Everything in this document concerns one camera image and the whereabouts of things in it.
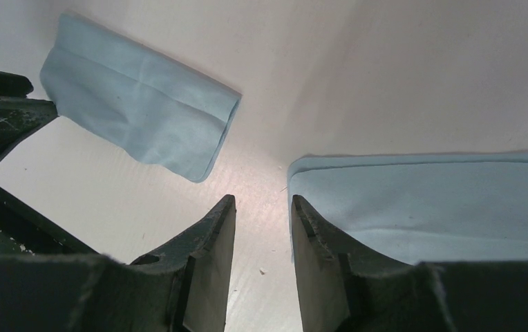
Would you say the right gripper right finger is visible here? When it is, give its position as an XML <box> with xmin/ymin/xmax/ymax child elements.
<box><xmin>291</xmin><ymin>195</ymin><xmax>528</xmax><ymax>331</ymax></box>

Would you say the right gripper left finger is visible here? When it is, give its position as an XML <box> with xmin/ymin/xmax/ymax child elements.
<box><xmin>0</xmin><ymin>195</ymin><xmax>236</xmax><ymax>331</ymax></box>

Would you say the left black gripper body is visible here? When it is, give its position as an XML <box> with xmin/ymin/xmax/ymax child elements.
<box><xmin>0</xmin><ymin>187</ymin><xmax>96</xmax><ymax>255</ymax></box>

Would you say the light blue cleaning cloth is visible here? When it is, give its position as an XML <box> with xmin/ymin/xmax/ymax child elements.
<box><xmin>40</xmin><ymin>13</ymin><xmax>241</xmax><ymax>183</ymax></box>

